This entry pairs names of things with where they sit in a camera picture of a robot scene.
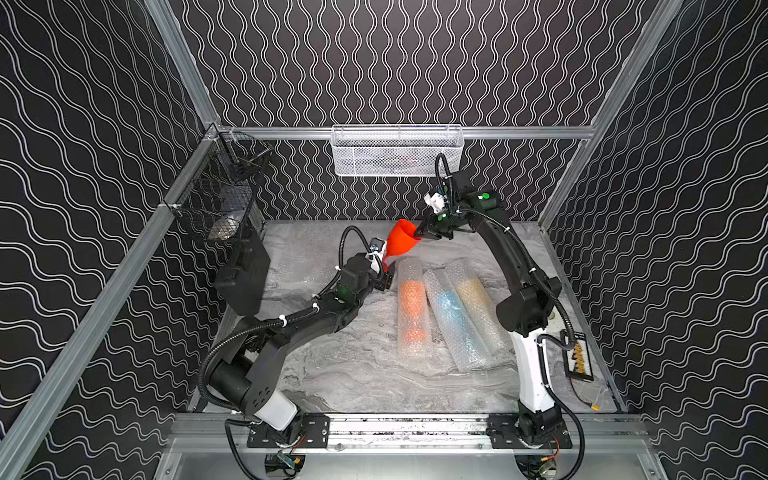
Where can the black speaker box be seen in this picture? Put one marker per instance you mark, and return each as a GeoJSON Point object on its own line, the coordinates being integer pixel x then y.
{"type": "Point", "coordinates": [241, 282]}

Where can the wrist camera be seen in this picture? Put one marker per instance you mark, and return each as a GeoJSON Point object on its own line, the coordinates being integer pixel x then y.
{"type": "Point", "coordinates": [456, 193]}
{"type": "Point", "coordinates": [377, 249]}

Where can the black wire mesh basket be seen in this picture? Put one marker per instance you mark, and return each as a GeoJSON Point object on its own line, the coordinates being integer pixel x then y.
{"type": "Point", "coordinates": [217, 204]}

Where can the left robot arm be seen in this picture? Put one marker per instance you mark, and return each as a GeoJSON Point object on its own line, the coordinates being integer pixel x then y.
{"type": "Point", "coordinates": [242, 371]}

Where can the white wire mesh basket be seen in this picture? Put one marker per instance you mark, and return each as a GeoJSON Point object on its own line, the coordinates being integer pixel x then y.
{"type": "Point", "coordinates": [395, 150]}

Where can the aluminium frame corner post left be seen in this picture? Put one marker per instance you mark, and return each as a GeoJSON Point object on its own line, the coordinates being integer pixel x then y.
{"type": "Point", "coordinates": [170, 30]}

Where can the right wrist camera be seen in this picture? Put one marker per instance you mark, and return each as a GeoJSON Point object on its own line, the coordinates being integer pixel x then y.
{"type": "Point", "coordinates": [456, 193]}

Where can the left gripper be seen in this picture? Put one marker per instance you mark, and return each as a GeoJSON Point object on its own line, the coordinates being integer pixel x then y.
{"type": "Point", "coordinates": [380, 278]}

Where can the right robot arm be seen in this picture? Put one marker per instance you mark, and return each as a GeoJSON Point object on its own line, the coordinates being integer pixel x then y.
{"type": "Point", "coordinates": [532, 313]}

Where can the bubble wrapped blue glass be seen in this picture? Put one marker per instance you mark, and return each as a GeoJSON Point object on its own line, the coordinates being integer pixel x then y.
{"type": "Point", "coordinates": [463, 340]}

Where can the black battery charger box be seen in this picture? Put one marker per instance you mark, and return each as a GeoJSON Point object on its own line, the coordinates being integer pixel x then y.
{"type": "Point", "coordinates": [577, 361]}

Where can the red plastic wine glass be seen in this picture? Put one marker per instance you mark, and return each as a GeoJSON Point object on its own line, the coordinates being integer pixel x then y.
{"type": "Point", "coordinates": [401, 240]}

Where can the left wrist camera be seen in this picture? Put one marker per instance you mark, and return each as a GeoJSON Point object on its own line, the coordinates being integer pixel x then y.
{"type": "Point", "coordinates": [377, 249]}

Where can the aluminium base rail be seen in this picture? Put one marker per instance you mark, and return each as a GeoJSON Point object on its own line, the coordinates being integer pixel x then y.
{"type": "Point", "coordinates": [359, 433]}

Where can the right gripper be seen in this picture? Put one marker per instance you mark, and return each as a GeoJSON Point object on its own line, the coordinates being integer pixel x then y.
{"type": "Point", "coordinates": [426, 225]}

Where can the bubble wrapped orange glass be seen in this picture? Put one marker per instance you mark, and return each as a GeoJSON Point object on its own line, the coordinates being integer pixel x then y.
{"type": "Point", "coordinates": [413, 328]}

